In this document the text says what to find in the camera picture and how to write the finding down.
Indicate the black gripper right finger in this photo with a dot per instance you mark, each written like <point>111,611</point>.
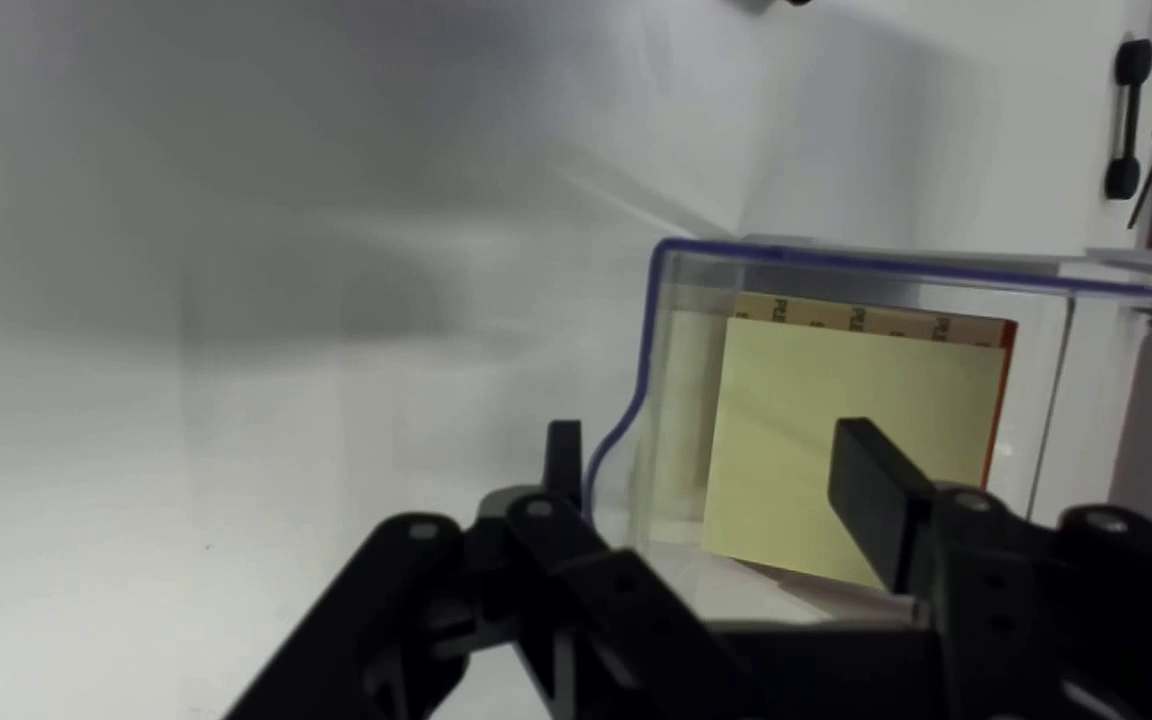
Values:
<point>1070,614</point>

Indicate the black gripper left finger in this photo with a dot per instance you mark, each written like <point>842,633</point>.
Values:
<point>471,627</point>

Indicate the clear plastic lidded box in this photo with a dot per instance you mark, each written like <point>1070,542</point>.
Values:
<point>1096,401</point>

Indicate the large yellow paper pad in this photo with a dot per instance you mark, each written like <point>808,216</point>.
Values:
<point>803,442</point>

